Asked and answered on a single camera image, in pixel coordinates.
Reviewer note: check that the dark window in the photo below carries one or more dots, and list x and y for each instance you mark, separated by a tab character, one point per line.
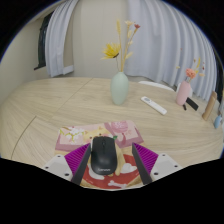
42	43

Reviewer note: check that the wide white curtain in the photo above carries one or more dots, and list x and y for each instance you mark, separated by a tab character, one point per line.
166	43

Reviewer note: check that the white chair back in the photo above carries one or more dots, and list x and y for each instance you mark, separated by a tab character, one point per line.
156	85

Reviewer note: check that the narrow white curtain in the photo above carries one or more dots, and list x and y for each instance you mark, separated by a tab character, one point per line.
60	36

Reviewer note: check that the blue vase with dried flowers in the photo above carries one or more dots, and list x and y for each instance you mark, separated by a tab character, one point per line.
217	121

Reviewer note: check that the green vase with yellow flowers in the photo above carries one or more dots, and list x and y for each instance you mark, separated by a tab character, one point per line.
119	88

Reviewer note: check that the pink vase with dried flowers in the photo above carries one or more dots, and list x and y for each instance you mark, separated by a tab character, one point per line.
183	93

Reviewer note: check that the pink red printed mouse pad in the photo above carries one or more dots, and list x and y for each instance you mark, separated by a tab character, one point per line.
100	131

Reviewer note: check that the white remote control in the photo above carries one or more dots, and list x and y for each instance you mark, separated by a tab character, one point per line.
153	105

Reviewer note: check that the dark marker pen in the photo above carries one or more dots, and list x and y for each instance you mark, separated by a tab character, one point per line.
184	107

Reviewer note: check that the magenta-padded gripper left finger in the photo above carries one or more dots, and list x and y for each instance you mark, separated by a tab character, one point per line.
77	160

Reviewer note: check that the black computer mouse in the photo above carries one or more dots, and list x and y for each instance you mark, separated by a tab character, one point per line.
104	155

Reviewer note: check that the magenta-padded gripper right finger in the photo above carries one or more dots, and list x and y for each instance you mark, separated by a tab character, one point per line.
146	160

